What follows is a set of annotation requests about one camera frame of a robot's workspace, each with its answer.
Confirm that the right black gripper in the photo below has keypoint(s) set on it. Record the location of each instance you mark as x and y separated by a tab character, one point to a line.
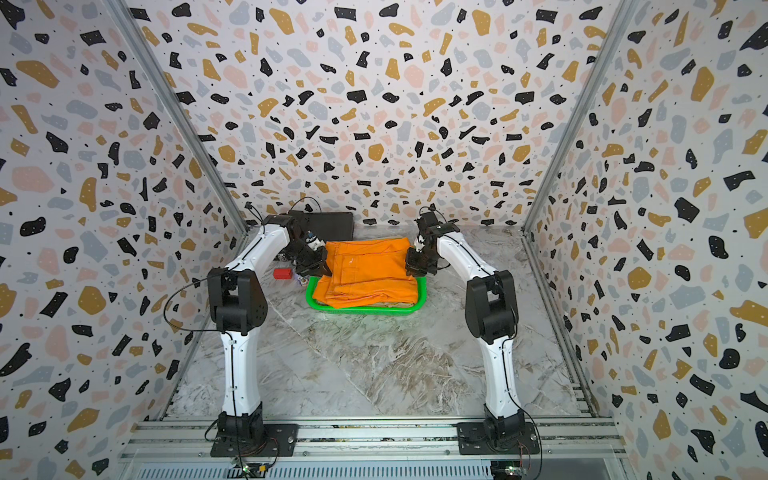
411	267

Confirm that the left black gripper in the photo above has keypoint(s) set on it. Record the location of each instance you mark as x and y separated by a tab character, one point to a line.
318	267

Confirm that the orange pants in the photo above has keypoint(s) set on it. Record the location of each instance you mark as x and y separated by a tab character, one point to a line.
367	273

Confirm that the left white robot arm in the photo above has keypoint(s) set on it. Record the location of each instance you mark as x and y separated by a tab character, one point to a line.
239	308

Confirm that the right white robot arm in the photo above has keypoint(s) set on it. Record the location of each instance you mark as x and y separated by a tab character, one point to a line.
491	316

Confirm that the green plastic basket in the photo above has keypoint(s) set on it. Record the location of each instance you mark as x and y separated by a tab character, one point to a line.
368	310

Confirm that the small red box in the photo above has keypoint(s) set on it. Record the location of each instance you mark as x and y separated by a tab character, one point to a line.
283	273

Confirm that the black electronics box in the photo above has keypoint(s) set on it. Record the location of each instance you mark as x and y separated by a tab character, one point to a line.
329	227

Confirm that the small circuit board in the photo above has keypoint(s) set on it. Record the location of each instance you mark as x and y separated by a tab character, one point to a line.
250	470

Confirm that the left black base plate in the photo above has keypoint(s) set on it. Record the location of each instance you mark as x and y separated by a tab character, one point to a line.
269	440

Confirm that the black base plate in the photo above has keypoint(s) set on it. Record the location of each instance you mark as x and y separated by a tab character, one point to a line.
269	440
478	438

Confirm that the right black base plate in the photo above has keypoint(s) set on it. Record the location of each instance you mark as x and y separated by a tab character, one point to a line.
478	438

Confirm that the left aluminium corner post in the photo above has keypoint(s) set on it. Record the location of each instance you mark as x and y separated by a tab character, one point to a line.
122	16

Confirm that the aluminium corner post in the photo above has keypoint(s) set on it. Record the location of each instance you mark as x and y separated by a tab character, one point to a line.
617	28
122	16

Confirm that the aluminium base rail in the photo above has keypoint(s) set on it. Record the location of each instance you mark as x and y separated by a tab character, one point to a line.
381	448

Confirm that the right aluminium corner post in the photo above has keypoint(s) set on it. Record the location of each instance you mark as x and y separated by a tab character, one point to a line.
617	28

